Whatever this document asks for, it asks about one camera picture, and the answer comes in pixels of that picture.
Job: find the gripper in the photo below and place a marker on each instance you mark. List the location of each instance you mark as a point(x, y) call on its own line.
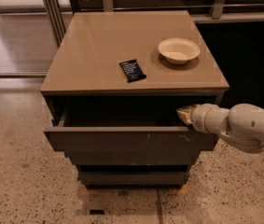
point(199, 118)

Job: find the grey top drawer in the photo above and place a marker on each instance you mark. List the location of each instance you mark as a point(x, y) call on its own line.
point(134, 128)

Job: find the grey drawer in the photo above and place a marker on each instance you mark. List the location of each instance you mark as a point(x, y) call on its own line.
point(137, 179)
point(181, 157)
point(134, 128)

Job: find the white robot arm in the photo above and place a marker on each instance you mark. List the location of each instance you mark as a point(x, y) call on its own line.
point(242, 126)

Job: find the grey bottom drawer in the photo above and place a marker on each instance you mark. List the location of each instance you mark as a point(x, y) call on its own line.
point(137, 179)

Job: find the grey drawer cabinet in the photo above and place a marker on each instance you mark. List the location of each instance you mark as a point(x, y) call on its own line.
point(86, 69)

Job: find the grey middle drawer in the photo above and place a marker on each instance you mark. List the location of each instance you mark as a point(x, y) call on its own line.
point(181, 157)

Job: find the white paper bowl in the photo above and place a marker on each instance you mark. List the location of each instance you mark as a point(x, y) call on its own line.
point(178, 50)

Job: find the dark blue snack bar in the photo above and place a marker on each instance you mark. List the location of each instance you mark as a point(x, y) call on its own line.
point(132, 70)

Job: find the metal railing frame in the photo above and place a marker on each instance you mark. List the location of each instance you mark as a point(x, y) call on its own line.
point(169, 0)

